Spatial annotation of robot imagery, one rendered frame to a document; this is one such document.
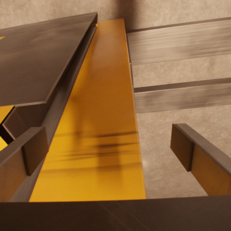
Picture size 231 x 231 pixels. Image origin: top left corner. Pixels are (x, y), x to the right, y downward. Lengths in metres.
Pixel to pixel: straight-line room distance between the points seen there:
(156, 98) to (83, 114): 0.92
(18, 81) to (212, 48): 1.00
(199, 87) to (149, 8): 0.58
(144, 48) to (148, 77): 0.25
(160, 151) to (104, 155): 1.58
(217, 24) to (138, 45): 0.42
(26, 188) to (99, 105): 0.17
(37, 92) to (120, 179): 0.20
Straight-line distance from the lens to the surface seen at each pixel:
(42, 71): 0.38
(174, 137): 0.16
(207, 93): 1.29
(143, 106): 1.21
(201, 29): 1.06
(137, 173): 0.21
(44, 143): 0.17
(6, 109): 0.30
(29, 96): 0.30
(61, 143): 0.26
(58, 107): 0.35
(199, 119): 1.56
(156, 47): 1.02
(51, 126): 0.31
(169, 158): 1.92
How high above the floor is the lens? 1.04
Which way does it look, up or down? 49 degrees down
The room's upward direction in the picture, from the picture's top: 179 degrees counter-clockwise
